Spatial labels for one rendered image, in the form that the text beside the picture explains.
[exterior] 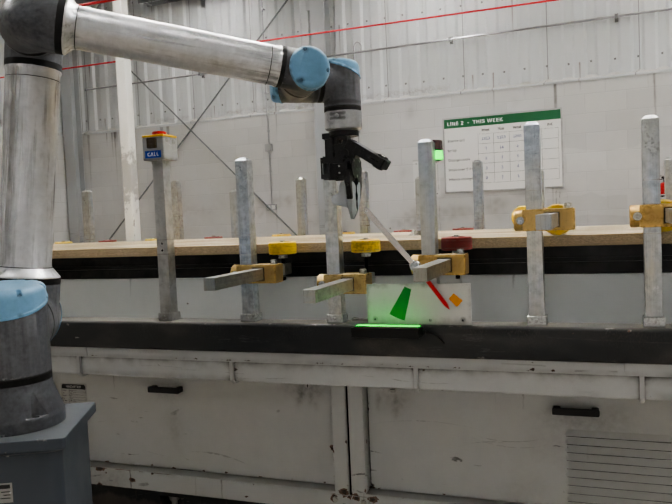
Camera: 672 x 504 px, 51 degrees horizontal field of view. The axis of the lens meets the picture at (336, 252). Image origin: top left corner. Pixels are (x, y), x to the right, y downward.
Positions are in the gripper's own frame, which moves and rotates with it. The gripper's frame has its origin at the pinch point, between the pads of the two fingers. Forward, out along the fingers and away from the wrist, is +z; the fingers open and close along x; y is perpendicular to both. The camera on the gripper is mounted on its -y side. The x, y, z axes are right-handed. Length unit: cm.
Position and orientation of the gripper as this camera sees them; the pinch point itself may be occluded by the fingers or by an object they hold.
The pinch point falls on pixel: (355, 213)
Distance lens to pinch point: 172.6
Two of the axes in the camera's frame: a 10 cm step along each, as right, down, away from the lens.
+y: -9.4, 0.2, 3.5
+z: 0.4, 10.0, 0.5
